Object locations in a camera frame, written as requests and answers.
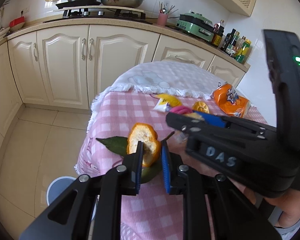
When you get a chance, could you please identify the orange peel half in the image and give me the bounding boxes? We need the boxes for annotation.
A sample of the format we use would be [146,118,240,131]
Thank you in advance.
[127,122,161,167]

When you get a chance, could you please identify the green leaf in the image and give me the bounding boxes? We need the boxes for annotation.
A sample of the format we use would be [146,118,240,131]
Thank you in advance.
[96,136,128,157]

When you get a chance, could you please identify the orange crushed soda can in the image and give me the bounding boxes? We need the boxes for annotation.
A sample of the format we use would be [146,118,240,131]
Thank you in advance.
[211,82,251,118]

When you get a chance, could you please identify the black gas stove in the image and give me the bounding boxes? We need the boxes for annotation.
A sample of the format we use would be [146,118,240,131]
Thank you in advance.
[44,2,153,24]

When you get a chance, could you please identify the dark soy sauce bottle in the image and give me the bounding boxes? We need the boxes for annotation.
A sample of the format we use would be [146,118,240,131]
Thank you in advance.
[211,20,224,48]

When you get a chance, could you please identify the green electric cooker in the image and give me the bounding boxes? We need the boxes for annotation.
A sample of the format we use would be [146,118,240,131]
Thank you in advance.
[176,12,214,42]

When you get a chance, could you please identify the green yellow bottle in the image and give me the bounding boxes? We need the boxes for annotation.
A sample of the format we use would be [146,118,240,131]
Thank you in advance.
[235,39,251,63]

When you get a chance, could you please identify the small orange peel piece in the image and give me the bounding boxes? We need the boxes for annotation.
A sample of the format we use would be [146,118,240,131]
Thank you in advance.
[192,101,210,114]

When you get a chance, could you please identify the pink checkered tablecloth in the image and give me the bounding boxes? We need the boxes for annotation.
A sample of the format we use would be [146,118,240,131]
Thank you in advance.
[74,61,268,240]

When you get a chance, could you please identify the clear jelly cup wrapper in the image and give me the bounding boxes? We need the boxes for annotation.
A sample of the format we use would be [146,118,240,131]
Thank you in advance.
[153,94,182,112]

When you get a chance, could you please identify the lower cream cabinets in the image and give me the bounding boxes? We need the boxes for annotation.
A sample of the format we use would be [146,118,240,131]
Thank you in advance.
[0,21,251,205]

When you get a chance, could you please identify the light blue trash bin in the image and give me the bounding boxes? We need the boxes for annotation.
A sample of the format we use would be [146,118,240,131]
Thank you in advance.
[46,176,76,206]

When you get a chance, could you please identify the pink utensil holder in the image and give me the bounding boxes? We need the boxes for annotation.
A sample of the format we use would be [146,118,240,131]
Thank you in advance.
[157,12,168,26]

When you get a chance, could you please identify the red bowl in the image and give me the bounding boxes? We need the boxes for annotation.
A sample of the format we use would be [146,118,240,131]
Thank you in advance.
[9,16,25,32]

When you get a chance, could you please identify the person right hand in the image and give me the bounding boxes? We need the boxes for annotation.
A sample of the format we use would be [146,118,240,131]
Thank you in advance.
[220,178,300,234]

